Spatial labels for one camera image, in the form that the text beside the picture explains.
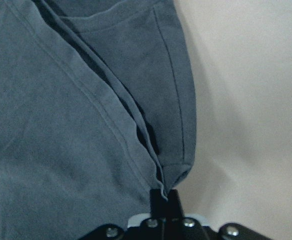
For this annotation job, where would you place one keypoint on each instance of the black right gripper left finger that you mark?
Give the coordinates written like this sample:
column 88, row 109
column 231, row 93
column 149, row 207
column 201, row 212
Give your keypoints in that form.
column 139, row 228

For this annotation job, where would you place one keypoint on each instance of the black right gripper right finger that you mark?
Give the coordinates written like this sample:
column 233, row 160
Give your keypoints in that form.
column 180, row 227

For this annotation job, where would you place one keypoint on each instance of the black printed t-shirt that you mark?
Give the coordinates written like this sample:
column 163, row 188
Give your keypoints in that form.
column 97, row 107

